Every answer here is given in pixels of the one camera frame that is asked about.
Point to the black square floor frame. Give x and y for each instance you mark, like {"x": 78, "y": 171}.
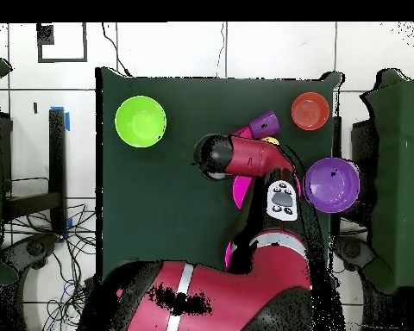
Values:
{"x": 62, "y": 60}

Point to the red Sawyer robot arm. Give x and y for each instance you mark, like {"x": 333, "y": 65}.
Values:
{"x": 248, "y": 155}

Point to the grey pedestal foot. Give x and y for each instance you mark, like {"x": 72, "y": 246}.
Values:
{"x": 352, "y": 250}
{"x": 34, "y": 248}

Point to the black metal stand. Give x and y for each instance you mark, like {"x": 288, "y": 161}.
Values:
{"x": 57, "y": 155}

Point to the purple plastic bowl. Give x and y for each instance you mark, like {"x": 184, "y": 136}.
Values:
{"x": 331, "y": 186}

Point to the dark green tablecloth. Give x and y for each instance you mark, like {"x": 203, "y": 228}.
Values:
{"x": 158, "y": 207}

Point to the purple plastic cup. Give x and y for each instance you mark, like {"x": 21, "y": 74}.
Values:
{"x": 265, "y": 124}

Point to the blue tape strip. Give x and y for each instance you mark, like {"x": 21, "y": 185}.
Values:
{"x": 67, "y": 122}

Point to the large lime green bowl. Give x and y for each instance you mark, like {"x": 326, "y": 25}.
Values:
{"x": 140, "y": 121}

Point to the magenta plastic bowl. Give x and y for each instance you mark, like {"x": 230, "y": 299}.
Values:
{"x": 240, "y": 189}
{"x": 228, "y": 255}

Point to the red plastic bowl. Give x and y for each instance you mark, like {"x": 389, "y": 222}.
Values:
{"x": 310, "y": 111}

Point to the yellow plastic cup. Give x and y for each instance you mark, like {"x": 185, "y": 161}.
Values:
{"x": 270, "y": 140}

